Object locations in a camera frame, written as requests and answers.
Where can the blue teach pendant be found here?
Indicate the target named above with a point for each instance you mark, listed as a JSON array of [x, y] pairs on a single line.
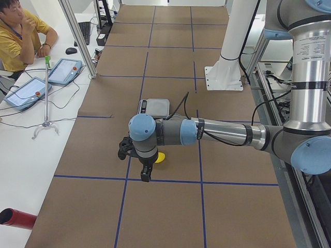
[[64, 71], [27, 95]]

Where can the person in yellow shirt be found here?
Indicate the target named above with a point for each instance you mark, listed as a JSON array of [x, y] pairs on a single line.
[[24, 36]]

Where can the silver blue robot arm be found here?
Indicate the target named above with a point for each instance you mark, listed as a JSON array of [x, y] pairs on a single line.
[[303, 141]]

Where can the black computer mouse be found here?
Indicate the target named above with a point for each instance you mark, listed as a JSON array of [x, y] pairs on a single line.
[[70, 51]]

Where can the digital kitchen scale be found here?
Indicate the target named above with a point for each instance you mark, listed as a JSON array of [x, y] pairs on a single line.
[[157, 108]]

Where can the aluminium frame post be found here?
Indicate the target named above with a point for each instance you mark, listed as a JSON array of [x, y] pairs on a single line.
[[78, 37]]

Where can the red cylinder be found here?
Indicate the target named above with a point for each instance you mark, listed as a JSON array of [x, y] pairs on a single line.
[[16, 218]]

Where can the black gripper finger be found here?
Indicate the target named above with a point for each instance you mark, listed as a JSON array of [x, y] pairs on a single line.
[[146, 174]]

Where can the yellow mango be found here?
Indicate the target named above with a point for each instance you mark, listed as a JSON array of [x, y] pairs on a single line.
[[160, 158]]

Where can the near blue teach pendant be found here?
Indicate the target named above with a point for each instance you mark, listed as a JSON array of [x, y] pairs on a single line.
[[27, 95]]

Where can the black keyboard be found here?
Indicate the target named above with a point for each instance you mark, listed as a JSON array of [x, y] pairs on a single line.
[[85, 28]]

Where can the far blue teach pendant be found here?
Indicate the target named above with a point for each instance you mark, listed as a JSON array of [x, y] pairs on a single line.
[[64, 71]]

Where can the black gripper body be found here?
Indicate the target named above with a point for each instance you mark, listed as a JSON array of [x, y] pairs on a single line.
[[147, 162]]

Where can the black box device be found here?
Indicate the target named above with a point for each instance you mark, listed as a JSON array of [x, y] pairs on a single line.
[[101, 39]]

